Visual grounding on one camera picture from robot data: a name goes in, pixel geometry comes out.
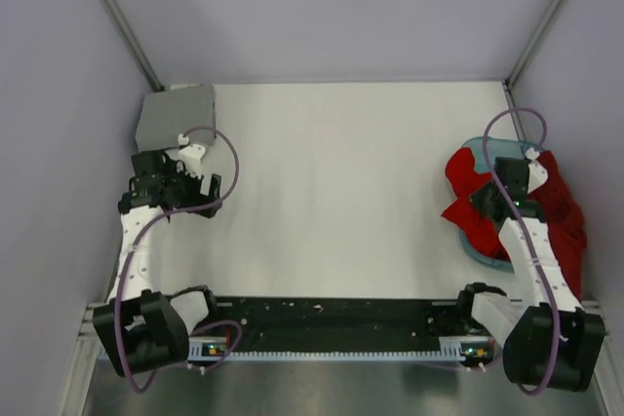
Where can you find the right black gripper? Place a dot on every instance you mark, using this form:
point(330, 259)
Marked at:
point(478, 202)

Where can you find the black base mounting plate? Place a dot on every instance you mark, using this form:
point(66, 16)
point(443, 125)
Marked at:
point(343, 325)

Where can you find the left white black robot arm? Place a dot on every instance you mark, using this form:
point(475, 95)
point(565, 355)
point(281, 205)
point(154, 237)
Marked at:
point(140, 327)

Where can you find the dark red t shirt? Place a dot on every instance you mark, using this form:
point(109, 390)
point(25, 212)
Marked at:
point(565, 220)

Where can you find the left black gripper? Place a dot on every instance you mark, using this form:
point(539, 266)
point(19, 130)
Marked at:
point(176, 170)

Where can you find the right aluminium frame post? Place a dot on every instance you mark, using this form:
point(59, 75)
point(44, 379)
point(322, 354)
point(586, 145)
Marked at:
point(535, 39)

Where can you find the light blue slotted cable duct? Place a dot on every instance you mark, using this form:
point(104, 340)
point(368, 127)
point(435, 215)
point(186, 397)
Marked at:
point(452, 349)

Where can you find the folded grey t shirt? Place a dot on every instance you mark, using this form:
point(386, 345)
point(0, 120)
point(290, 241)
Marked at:
point(166, 115)

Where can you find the aluminium frame post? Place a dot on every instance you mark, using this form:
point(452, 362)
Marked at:
point(132, 44)
point(535, 39)

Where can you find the left aluminium frame post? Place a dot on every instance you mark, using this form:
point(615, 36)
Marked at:
point(132, 44)

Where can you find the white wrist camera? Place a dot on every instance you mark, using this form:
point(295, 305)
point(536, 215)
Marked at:
point(537, 173)
point(191, 155)

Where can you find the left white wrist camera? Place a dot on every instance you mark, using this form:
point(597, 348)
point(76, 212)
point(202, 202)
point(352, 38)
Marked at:
point(191, 155)

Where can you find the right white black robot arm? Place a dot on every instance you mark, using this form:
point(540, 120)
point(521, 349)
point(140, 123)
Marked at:
point(549, 341)

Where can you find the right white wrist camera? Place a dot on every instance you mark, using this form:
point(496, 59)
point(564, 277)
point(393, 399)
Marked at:
point(537, 173)

